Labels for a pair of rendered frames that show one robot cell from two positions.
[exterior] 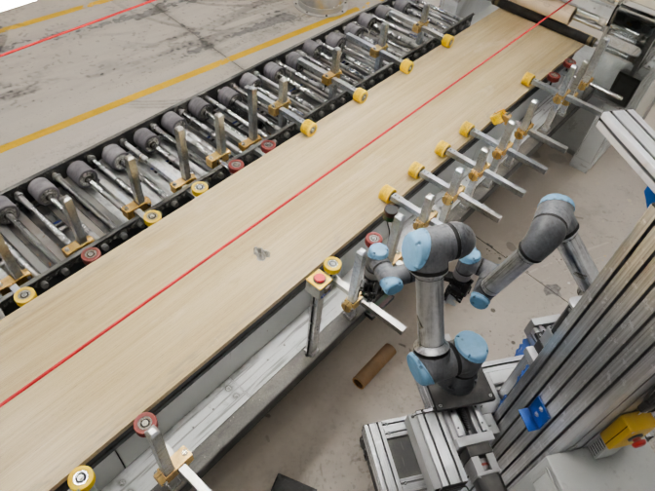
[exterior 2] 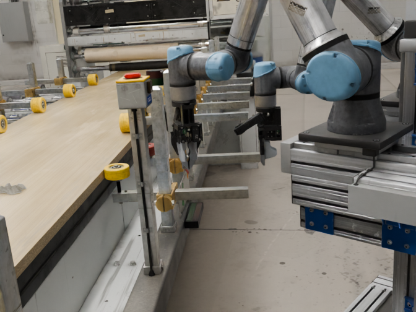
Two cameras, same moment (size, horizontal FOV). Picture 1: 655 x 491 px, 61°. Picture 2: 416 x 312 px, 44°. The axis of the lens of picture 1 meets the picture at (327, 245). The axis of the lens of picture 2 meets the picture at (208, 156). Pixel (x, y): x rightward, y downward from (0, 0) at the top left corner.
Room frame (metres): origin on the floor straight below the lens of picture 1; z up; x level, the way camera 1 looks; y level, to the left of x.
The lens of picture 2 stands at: (0.03, 0.48, 1.37)
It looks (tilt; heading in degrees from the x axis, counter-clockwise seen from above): 16 degrees down; 331
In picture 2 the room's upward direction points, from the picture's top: 4 degrees counter-clockwise
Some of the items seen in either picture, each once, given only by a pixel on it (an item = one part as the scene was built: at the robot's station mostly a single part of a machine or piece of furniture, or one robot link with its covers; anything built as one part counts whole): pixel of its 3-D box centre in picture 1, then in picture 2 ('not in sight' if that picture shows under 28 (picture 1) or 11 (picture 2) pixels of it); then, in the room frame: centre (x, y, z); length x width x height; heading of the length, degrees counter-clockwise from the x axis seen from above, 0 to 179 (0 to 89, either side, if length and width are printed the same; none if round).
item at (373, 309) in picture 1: (364, 302); (180, 195); (1.43, -0.19, 0.80); 0.43 x 0.03 x 0.04; 54
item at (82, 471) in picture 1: (84, 482); not in sight; (0.52, 0.69, 0.85); 0.08 x 0.08 x 0.11
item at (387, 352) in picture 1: (374, 365); not in sight; (1.55, -0.35, 0.04); 0.30 x 0.08 x 0.08; 144
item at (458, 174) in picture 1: (447, 204); not in sight; (2.03, -0.58, 0.89); 0.03 x 0.03 x 0.48; 54
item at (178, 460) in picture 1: (173, 466); not in sight; (0.62, 0.43, 0.82); 0.13 x 0.06 x 0.05; 144
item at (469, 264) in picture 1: (469, 261); (265, 78); (1.46, -0.57, 1.13); 0.09 x 0.08 x 0.11; 68
